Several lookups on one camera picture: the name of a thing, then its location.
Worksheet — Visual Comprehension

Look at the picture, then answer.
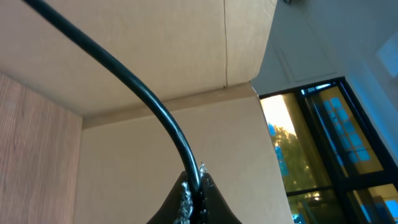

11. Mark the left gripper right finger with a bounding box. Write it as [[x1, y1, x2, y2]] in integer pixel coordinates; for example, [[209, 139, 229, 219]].
[[201, 173, 242, 224]]

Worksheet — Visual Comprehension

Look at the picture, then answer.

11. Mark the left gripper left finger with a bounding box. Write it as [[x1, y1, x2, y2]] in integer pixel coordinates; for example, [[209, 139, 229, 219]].
[[147, 171, 193, 224]]

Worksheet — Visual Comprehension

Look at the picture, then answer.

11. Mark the black framed window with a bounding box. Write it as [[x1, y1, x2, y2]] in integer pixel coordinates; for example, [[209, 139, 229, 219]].
[[259, 78, 397, 223]]

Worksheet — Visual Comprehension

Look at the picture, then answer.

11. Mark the black USB-A cable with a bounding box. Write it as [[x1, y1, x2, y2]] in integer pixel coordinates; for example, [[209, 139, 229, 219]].
[[21, 0, 201, 197]]

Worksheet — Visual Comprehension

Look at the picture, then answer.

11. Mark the cardboard back panel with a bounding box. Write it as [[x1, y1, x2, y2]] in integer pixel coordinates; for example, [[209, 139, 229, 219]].
[[1, 1, 292, 223]]

